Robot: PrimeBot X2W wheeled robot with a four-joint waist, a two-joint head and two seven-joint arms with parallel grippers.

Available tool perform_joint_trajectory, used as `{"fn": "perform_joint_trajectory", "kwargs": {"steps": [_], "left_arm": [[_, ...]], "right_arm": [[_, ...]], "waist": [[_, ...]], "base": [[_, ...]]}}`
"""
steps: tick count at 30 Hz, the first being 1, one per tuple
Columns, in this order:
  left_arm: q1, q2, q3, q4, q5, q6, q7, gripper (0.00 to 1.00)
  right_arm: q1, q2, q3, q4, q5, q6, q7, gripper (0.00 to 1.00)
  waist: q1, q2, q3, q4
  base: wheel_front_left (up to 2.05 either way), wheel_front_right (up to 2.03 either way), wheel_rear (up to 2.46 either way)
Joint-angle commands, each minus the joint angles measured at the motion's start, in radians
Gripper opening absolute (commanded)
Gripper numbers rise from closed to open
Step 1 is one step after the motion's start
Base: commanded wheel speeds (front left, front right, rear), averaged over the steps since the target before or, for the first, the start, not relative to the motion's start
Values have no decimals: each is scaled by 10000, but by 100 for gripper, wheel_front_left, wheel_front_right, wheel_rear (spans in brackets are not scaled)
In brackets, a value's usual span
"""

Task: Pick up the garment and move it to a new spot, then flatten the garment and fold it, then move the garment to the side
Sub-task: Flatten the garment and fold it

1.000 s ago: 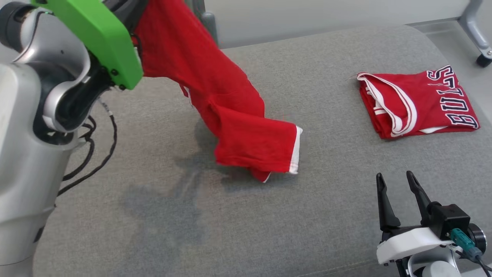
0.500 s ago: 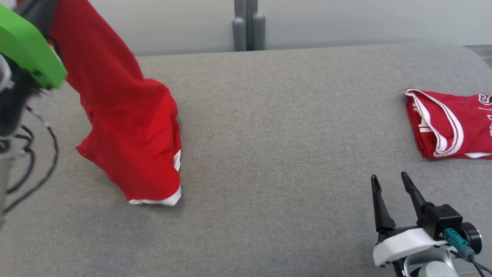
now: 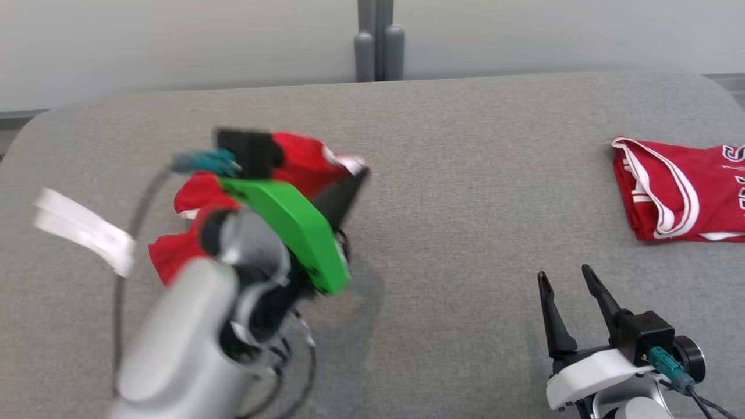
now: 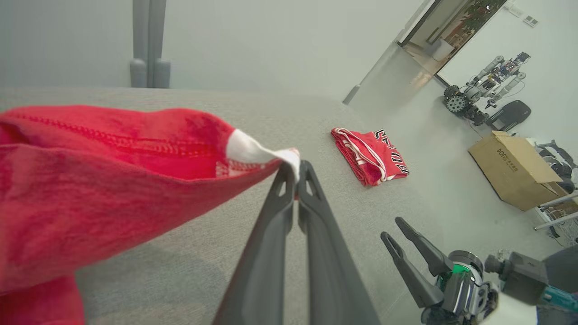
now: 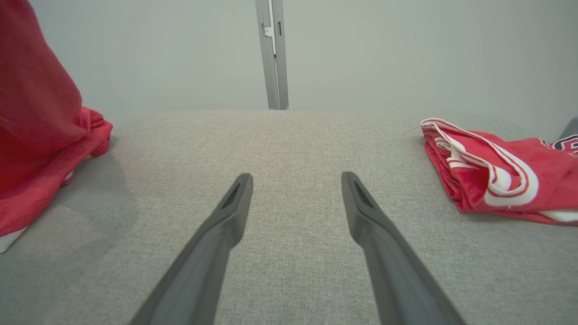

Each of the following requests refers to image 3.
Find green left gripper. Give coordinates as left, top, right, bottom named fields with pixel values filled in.
left=219, top=168, right=371, bottom=296

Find right camera cable teal plug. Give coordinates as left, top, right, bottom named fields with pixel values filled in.
left=647, top=346, right=734, bottom=419

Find grey partition post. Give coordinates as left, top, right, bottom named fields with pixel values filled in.
left=355, top=0, right=378, bottom=82
left=377, top=0, right=405, bottom=81

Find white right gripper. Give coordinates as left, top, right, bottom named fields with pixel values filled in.
left=537, top=264, right=655, bottom=411

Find white tape tag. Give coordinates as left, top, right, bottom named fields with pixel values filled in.
left=32, top=186, right=137, bottom=279

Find red basketball shorts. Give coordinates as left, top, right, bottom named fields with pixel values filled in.
left=148, top=131, right=370, bottom=287

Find red jersey with white sleeves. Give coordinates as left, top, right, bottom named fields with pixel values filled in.
left=611, top=137, right=745, bottom=243

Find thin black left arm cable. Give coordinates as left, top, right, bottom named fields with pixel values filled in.
left=233, top=308, right=320, bottom=419

